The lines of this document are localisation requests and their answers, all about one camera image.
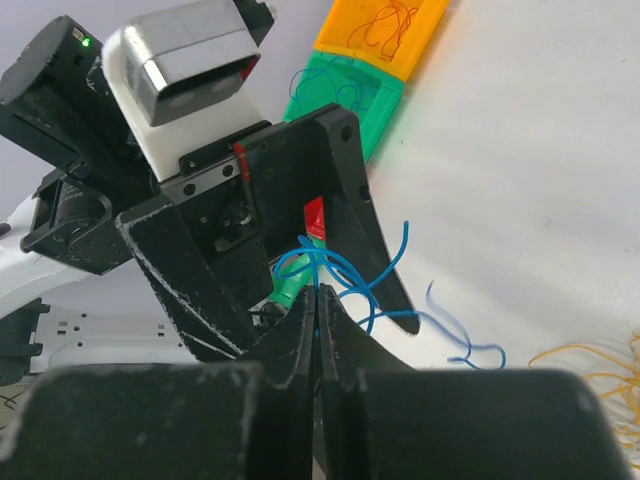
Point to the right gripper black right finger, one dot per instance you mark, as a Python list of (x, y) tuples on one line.
[(386, 420)]

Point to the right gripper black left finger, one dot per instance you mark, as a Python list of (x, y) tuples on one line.
[(251, 418)]

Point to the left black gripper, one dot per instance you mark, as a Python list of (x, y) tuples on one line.
[(244, 199)]

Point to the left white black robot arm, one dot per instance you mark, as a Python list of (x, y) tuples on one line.
[(56, 104)]

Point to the lower green plastic bin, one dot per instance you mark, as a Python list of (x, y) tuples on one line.
[(296, 271)]

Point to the green plastic bin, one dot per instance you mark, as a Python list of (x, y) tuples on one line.
[(365, 90), (296, 271)]

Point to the red plastic bin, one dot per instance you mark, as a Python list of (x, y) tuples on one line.
[(315, 219)]

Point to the upper green plastic bin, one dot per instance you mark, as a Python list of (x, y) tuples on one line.
[(365, 90)]

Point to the orange plastic bin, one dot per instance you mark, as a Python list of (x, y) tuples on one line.
[(390, 35)]

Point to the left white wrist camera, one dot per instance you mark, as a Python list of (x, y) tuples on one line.
[(177, 75)]

